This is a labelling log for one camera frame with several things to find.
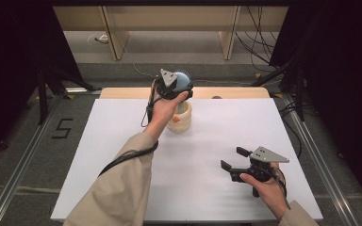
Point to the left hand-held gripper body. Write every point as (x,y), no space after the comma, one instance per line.
(168,78)

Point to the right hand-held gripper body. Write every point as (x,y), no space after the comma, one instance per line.
(265,156)

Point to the cream ribbed holder cup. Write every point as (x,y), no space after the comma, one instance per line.
(184,121)

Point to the person's left hand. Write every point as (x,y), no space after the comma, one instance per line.
(165,109)

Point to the person's right hand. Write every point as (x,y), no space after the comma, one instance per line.
(268,193)

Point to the beige wooden desk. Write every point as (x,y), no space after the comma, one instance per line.
(169,19)

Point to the black metal stand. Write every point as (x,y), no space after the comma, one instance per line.
(43,100)
(299,94)

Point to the short silver bar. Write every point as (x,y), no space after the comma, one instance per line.
(76,90)

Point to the dark curtain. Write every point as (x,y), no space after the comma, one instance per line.
(345,78)
(9,62)

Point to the aluminium floor rail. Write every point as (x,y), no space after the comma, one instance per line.
(323,169)
(19,172)

